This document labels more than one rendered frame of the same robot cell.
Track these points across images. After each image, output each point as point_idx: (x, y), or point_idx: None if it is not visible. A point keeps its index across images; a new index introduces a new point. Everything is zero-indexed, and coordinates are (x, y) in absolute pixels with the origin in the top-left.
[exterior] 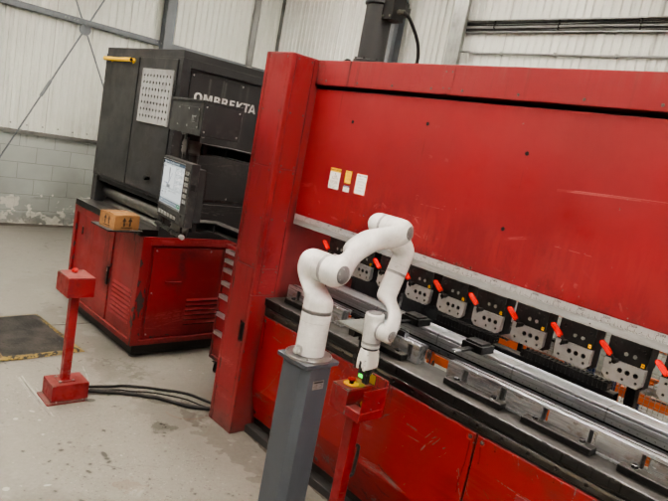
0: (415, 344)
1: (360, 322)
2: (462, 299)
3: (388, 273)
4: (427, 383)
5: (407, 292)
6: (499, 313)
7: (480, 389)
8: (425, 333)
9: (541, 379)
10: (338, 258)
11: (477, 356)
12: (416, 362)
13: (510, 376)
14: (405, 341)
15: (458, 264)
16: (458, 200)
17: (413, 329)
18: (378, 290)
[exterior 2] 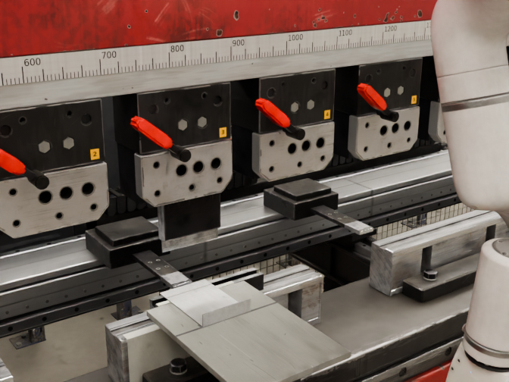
0: (307, 281)
1: (230, 344)
2: (413, 101)
3: (506, 111)
4: (435, 326)
5: (266, 167)
6: None
7: (455, 258)
8: (171, 255)
9: (415, 180)
10: None
11: (306, 218)
12: (318, 317)
13: (370, 211)
14: (279, 295)
15: (392, 18)
16: None
17: (129, 270)
18: (498, 181)
